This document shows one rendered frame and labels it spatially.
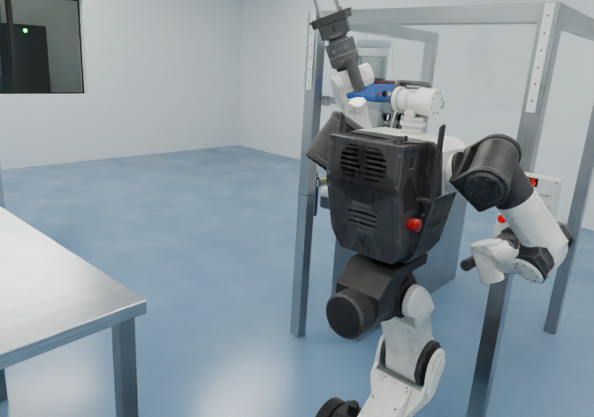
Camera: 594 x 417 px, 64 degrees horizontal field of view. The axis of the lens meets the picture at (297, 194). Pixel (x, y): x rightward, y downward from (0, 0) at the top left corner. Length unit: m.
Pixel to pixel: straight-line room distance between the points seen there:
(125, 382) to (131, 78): 6.00
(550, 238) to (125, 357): 1.01
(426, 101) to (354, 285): 0.48
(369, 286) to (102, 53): 5.99
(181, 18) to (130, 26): 0.81
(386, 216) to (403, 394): 0.68
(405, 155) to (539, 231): 0.35
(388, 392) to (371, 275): 0.51
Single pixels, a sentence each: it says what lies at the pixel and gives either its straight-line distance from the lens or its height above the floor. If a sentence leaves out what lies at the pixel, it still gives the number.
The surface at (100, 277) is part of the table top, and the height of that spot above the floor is 0.85.
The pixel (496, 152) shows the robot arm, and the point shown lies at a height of 1.24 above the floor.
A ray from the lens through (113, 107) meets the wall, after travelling 6.93.
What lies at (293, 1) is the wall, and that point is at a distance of 7.31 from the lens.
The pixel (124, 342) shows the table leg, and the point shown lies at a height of 0.75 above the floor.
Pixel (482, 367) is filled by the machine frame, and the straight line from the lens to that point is 2.08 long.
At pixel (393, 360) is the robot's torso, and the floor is 0.53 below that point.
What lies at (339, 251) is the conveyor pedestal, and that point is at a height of 0.46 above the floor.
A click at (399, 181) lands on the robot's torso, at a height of 1.17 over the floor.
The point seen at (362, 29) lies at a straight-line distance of 2.08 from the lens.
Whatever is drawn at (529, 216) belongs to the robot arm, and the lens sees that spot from 1.16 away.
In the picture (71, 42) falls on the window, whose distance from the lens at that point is 6.80.
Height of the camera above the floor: 1.39
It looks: 15 degrees down
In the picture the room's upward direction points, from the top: 3 degrees clockwise
